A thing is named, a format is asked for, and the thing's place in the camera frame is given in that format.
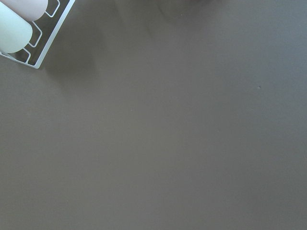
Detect pale pink cup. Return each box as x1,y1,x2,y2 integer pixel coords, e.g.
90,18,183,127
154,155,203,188
1,0,48,21

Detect white wire cup rack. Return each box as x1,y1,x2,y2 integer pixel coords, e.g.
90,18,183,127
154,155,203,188
0,0,74,69

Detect pale green cup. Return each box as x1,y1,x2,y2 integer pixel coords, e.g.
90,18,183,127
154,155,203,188
0,2,33,54

